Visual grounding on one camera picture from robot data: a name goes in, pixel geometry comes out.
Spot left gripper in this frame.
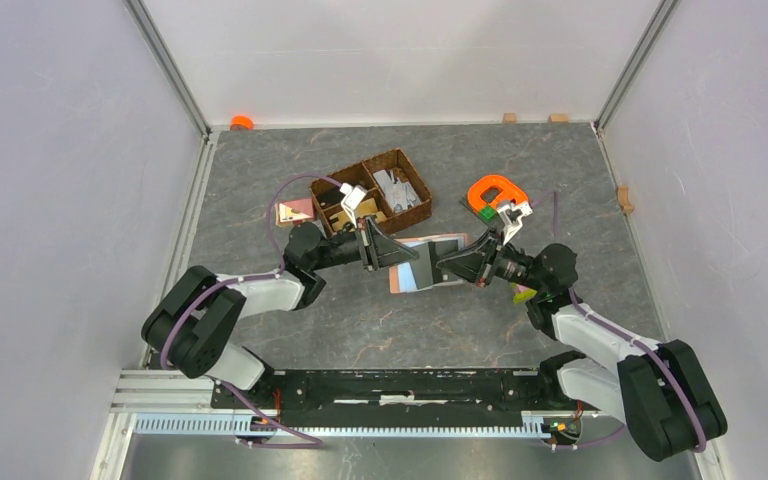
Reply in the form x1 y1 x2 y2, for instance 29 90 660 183
310 214 418 271

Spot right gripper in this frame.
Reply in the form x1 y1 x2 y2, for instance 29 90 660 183
436 226 546 293

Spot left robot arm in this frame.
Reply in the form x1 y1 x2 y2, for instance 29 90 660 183
141 217 419 408

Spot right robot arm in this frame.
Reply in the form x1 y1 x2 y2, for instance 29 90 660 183
436 229 728 461

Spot gold cards pile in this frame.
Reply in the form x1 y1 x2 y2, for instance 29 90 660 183
328 198 387 232

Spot silver cards pile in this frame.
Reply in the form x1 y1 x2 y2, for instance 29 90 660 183
372 169 421 213

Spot green toy brick plate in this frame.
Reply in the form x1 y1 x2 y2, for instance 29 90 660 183
459 197 502 228

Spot brown wicker basket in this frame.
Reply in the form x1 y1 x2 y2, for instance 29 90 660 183
310 148 432 237

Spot yellow green toy bricks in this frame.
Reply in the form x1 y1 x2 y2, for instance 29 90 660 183
510 283 536 304

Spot curved wooden piece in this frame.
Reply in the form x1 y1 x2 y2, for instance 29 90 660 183
616 185 635 215

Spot orange cap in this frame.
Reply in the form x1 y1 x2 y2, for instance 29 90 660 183
229 115 254 131

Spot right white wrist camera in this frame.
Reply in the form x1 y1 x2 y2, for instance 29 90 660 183
496 200 533 245

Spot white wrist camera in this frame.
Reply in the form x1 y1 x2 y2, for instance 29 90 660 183
496 200 533 245
339 183 368 227

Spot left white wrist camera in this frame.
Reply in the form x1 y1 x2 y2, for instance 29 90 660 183
339 183 368 227

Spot orange plastic ring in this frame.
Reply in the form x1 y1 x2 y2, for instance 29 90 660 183
466 174 531 213

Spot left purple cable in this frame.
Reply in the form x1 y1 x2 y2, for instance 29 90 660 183
158 173 352 450

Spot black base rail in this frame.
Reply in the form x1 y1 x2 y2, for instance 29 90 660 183
246 368 591 428

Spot white comb cable duct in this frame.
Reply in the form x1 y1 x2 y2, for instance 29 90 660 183
134 413 550 440

